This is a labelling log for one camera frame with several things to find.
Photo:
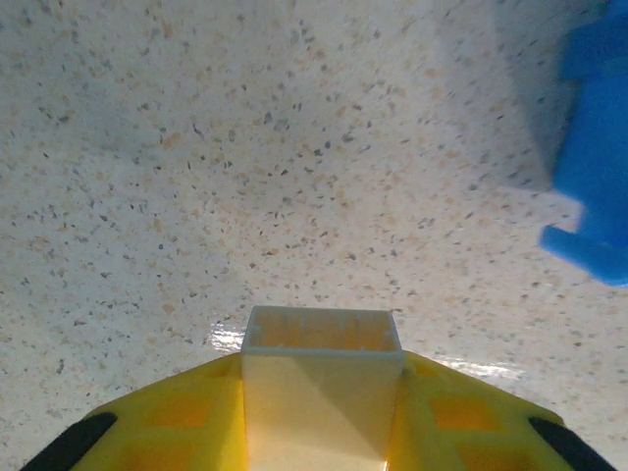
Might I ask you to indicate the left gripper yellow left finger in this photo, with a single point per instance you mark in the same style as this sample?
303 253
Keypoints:
162 432

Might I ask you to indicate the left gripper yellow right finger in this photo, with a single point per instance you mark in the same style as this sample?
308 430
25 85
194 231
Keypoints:
471 432

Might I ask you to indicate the short white lego brick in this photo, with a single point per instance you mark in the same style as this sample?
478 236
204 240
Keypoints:
319 402

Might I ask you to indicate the blue three-compartment plastic bin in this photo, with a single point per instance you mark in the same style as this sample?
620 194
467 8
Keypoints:
598 147

